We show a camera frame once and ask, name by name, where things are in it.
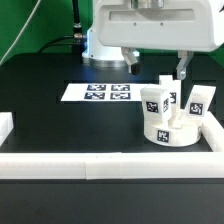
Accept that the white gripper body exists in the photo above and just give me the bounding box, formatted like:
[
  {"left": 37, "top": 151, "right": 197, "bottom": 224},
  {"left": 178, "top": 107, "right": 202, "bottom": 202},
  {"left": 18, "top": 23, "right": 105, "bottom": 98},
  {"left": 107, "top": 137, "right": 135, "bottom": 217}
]
[{"left": 95, "top": 0, "right": 224, "bottom": 52}]

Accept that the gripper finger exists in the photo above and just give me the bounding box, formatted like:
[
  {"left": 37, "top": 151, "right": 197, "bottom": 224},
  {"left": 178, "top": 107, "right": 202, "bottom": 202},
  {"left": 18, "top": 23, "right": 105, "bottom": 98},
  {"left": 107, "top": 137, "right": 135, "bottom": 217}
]
[
  {"left": 121, "top": 47, "right": 140, "bottom": 75},
  {"left": 176, "top": 50, "right": 194, "bottom": 80}
]

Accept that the white round stool seat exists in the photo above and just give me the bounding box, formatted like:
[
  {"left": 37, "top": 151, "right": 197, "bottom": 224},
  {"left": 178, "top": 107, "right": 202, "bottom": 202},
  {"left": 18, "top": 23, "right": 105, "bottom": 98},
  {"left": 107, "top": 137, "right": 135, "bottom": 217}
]
[{"left": 144, "top": 117, "right": 202, "bottom": 147}]

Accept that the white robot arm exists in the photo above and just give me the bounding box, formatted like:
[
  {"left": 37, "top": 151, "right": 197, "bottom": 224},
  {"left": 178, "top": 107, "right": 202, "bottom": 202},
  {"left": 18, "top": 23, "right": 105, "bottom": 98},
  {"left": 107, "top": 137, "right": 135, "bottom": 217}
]
[{"left": 83, "top": 0, "right": 224, "bottom": 80}]

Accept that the white AprilTag marker sheet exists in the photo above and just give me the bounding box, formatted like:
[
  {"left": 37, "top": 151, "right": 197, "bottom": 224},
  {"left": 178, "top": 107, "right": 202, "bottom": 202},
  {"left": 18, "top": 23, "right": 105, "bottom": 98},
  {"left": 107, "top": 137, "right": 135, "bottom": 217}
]
[{"left": 60, "top": 83, "right": 151, "bottom": 103}]

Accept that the white front fence bar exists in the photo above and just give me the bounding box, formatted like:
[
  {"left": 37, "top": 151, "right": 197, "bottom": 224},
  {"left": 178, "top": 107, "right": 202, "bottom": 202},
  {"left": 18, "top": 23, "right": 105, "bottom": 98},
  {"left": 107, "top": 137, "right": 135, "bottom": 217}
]
[{"left": 0, "top": 152, "right": 224, "bottom": 180}]

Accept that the white left fence block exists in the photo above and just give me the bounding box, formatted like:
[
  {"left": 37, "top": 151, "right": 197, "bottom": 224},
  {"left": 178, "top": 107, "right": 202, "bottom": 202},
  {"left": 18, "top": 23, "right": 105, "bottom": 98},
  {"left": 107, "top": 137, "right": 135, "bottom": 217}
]
[{"left": 0, "top": 112, "right": 14, "bottom": 147}]

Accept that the black cable vertical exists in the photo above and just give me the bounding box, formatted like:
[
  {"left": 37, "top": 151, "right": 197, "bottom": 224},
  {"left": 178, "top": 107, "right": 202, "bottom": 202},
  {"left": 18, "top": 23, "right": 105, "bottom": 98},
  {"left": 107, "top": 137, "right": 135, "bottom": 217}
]
[{"left": 72, "top": 0, "right": 82, "bottom": 29}]

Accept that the black cable horizontal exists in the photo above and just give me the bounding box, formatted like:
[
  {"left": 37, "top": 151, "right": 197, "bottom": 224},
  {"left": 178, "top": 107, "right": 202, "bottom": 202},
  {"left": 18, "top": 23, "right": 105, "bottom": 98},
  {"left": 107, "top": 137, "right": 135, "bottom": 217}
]
[{"left": 37, "top": 33, "right": 88, "bottom": 54}]

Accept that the grey thin cable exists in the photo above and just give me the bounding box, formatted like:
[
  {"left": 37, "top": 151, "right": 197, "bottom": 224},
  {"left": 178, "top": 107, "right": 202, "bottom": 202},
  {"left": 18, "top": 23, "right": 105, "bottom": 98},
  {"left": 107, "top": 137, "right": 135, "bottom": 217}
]
[{"left": 0, "top": 0, "right": 43, "bottom": 66}]

